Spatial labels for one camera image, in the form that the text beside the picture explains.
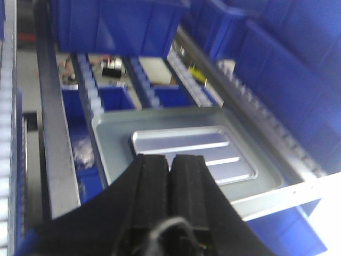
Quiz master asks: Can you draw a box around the large silver metal tray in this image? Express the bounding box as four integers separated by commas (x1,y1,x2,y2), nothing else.
93,107,283,201

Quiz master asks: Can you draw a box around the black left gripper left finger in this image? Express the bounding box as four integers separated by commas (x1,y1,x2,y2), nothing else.
37,154,168,255

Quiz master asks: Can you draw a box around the silver ribbed metal tray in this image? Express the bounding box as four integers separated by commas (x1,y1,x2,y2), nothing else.
131,125,258,185

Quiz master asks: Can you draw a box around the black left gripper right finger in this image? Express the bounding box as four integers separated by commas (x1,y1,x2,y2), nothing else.
169,155,274,255

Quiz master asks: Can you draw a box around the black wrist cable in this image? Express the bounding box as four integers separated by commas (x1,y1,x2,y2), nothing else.
146,216,203,256

